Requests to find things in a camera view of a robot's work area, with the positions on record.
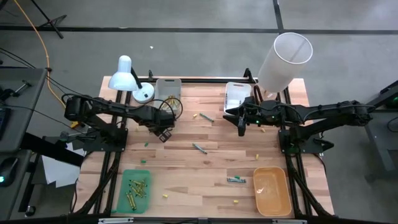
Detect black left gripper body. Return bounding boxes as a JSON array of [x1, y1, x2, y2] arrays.
[[146, 107, 176, 133]]

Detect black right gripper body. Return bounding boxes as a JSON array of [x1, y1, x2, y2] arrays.
[[237, 95, 266, 138]]

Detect grey blue crayon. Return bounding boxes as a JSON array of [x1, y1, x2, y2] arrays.
[[192, 142, 208, 155]]

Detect white plastic bin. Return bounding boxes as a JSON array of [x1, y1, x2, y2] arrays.
[[154, 78, 183, 116], [224, 82, 252, 115]]

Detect cylinder shade lamp wooden base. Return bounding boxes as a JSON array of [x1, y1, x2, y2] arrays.
[[257, 32, 314, 102]]

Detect white gooseneck desk lamp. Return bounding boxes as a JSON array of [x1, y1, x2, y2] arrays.
[[108, 55, 155, 104]]

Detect green plastic tray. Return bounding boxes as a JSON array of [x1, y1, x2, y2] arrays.
[[116, 169, 152, 215]]

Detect orange plastic tray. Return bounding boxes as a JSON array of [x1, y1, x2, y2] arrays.
[[252, 167, 292, 217]]

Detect white paper sheets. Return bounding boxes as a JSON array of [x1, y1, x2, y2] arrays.
[[41, 142, 85, 189]]

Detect black support beam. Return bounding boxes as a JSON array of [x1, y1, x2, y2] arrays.
[[20, 133, 85, 167]]

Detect black side table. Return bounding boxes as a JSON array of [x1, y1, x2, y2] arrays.
[[350, 80, 398, 174]]

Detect grey desk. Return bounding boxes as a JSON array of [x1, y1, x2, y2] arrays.
[[0, 67, 48, 153], [0, 149, 32, 222]]

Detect metal clamp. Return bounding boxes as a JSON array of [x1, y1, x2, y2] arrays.
[[14, 80, 32, 95]]

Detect black tripod stand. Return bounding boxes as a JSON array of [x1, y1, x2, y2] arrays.
[[29, 0, 68, 40]]

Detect black computer mouse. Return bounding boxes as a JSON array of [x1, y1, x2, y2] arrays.
[[0, 157, 19, 187]]

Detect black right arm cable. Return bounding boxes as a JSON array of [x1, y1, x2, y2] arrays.
[[253, 84, 264, 103]]

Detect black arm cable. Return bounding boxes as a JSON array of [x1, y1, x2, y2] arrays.
[[253, 84, 264, 103], [157, 98, 184, 121]]

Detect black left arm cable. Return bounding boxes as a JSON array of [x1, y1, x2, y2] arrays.
[[157, 98, 184, 121]]

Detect orange cable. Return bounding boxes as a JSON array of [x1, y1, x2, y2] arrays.
[[14, 0, 68, 108]]

